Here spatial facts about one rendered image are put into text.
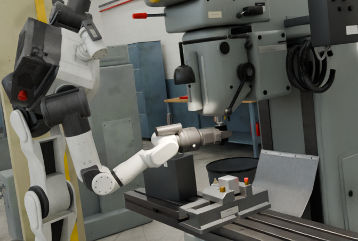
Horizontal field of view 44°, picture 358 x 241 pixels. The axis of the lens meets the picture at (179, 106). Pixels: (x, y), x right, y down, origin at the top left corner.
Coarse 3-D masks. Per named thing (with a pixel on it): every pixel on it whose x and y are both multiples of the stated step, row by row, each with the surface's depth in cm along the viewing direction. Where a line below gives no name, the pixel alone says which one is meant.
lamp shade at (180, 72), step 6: (180, 66) 146; (186, 66) 145; (174, 72) 146; (180, 72) 144; (186, 72) 144; (192, 72) 146; (174, 78) 146; (180, 78) 144; (186, 78) 144; (192, 78) 145; (174, 84) 147
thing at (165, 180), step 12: (180, 156) 196; (192, 156) 200; (156, 168) 200; (168, 168) 195; (180, 168) 194; (192, 168) 199; (144, 180) 207; (156, 180) 201; (168, 180) 196; (180, 180) 193; (192, 180) 199; (156, 192) 203; (168, 192) 197; (180, 192) 193; (192, 192) 199
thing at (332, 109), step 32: (352, 64) 187; (288, 96) 188; (320, 96) 178; (352, 96) 188; (288, 128) 191; (320, 128) 179; (352, 128) 187; (320, 160) 180; (352, 160) 185; (320, 192) 182; (352, 192) 184; (352, 224) 184
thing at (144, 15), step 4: (144, 12) 160; (132, 16) 158; (136, 16) 157; (140, 16) 158; (144, 16) 159; (148, 16) 161; (152, 16) 162; (156, 16) 163; (160, 16) 164; (164, 16) 165
